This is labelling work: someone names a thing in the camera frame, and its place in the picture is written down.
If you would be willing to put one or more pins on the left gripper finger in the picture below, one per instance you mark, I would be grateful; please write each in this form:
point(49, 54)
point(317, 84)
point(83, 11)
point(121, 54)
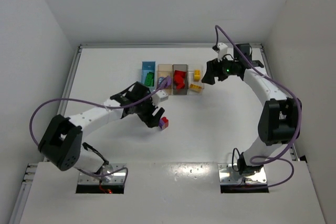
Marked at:
point(157, 116)
point(152, 123)

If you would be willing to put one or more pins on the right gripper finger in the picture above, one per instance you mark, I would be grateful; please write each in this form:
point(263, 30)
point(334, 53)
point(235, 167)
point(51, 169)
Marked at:
point(211, 68)
point(208, 79)

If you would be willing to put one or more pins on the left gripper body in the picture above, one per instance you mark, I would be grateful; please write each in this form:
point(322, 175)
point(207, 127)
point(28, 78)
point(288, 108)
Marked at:
point(148, 111)

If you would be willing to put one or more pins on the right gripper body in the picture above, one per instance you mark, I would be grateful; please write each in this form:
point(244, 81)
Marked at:
point(214, 69)

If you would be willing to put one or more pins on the red purple lego pair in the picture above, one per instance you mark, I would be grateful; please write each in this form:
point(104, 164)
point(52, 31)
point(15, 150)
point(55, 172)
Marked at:
point(163, 123)

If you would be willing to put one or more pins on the yellow oval lego brick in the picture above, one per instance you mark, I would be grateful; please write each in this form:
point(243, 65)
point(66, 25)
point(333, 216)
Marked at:
point(197, 75)

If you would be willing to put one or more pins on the green lego plate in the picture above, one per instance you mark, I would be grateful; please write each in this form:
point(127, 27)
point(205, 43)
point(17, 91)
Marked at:
point(149, 83)

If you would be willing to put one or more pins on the red arched lego brick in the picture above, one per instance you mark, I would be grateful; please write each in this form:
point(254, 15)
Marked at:
point(179, 74)

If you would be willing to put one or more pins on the green lego brick number three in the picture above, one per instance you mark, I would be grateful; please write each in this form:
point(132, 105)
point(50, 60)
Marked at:
point(149, 76)

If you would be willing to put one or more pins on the purple lego brick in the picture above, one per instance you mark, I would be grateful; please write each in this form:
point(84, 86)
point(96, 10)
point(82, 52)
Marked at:
point(160, 80)

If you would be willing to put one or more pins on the purple green lego piece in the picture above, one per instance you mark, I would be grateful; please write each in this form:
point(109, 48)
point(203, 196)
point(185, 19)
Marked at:
point(168, 82)

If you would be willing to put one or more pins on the yellow striped lego brick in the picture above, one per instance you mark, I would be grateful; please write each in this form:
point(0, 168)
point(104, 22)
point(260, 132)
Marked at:
point(195, 88)

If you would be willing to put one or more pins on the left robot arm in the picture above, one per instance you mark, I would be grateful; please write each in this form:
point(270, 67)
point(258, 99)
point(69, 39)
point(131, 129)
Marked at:
point(63, 142)

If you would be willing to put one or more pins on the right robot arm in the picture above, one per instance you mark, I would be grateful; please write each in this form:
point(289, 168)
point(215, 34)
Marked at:
point(279, 118)

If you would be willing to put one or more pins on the clear container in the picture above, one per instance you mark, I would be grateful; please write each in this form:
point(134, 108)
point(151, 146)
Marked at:
point(190, 71)

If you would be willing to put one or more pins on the grey translucent container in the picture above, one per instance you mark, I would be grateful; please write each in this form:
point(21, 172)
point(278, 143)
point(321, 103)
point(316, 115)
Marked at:
point(181, 67)

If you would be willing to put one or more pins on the tan translucent container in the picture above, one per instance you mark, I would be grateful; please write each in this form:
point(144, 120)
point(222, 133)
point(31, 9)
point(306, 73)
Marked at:
point(163, 71)

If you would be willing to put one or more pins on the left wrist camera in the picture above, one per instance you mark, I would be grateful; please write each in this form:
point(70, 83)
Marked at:
point(159, 97)

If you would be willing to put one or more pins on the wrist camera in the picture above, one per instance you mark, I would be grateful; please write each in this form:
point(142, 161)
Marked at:
point(221, 49)
point(159, 97)

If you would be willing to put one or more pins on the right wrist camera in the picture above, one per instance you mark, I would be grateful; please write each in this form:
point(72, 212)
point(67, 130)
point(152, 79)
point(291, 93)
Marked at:
point(221, 49)

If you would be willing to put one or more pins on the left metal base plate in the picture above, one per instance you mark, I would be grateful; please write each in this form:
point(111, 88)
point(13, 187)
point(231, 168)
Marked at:
point(115, 172)

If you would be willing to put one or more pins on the metal base plate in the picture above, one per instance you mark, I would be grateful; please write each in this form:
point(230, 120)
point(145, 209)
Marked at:
point(115, 172)
point(229, 177)

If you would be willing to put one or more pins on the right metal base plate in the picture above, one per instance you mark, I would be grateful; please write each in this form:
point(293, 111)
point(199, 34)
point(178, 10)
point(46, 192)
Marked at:
point(229, 177)

